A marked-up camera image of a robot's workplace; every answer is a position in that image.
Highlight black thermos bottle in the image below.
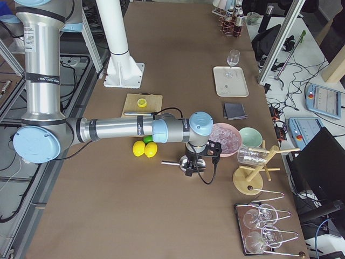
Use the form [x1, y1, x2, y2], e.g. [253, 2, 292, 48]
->
[258, 5, 274, 33]

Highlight blue teach pendant far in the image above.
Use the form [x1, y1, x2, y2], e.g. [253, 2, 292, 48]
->
[306, 84, 342, 119]

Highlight copper wire bottle basket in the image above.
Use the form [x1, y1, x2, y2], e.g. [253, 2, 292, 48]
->
[221, 9, 244, 38]

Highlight black laptop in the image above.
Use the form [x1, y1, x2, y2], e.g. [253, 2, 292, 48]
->
[285, 127, 344, 202]

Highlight pink bowl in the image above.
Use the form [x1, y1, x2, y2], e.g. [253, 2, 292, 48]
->
[210, 123, 242, 157]

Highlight yellow lemon far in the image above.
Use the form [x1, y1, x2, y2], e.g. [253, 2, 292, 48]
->
[144, 142, 158, 158]

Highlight steel ice scoop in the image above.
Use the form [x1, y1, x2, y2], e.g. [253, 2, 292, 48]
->
[161, 155, 206, 175]

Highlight upside-down wine glass lower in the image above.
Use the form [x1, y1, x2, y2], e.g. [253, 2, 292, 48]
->
[244, 225, 282, 254]

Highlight black bag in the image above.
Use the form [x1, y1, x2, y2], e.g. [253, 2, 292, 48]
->
[251, 24, 281, 62]

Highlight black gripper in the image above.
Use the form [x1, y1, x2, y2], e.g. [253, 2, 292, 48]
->
[185, 140, 222, 177]

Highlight tea bottle white cap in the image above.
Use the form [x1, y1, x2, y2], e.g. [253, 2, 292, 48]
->
[224, 5, 234, 31]

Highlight clear ice cubes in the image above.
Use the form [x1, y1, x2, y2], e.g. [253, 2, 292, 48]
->
[210, 127, 241, 154]

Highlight blue teach pendant near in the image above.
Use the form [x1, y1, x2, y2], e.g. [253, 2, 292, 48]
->
[288, 117, 324, 150]

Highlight blue teach pendant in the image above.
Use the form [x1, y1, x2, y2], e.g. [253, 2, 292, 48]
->
[288, 117, 324, 150]
[306, 84, 342, 119]

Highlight grey folded cloth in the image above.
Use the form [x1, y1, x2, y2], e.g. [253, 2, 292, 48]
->
[223, 103, 247, 120]

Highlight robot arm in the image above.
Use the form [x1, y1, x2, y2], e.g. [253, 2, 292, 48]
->
[13, 1, 221, 176]

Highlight steel muddler black tip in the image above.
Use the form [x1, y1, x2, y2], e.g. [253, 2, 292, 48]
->
[123, 111, 153, 116]

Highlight clear wine glass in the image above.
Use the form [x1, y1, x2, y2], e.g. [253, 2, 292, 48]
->
[226, 49, 240, 78]

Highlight green lime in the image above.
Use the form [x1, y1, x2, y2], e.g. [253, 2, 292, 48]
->
[143, 135, 153, 145]

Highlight wooden glass drying stand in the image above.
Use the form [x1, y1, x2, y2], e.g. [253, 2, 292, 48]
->
[232, 142, 300, 196]

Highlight bamboo cutting board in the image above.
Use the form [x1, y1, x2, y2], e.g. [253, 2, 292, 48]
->
[121, 93, 163, 118]

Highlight clear mason jar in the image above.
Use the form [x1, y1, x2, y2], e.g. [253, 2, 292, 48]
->
[237, 146, 269, 166]

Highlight green bowl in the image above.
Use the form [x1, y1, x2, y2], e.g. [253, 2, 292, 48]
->
[239, 127, 263, 147]

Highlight yellow lemon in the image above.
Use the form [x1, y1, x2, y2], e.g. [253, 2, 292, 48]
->
[144, 142, 158, 158]
[132, 140, 146, 157]

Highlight half lemon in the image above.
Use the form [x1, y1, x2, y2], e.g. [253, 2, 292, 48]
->
[137, 98, 147, 108]

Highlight upside-down wine glass upper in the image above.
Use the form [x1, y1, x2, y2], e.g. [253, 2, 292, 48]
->
[243, 204, 278, 229]

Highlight aluminium frame post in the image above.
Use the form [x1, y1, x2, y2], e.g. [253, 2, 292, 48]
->
[258, 0, 305, 86]

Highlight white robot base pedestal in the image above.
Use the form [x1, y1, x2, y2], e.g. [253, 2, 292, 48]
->
[96, 0, 144, 89]

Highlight cream rabbit tray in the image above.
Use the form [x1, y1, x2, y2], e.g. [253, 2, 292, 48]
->
[213, 66, 249, 97]

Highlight black glass tray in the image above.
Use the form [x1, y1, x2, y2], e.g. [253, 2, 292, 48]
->
[234, 203, 275, 256]

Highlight yellow lemon near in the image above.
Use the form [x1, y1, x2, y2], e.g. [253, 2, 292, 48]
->
[132, 140, 146, 157]

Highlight upside-down wine glass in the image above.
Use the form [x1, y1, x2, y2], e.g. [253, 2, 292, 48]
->
[243, 204, 278, 229]
[244, 225, 282, 254]

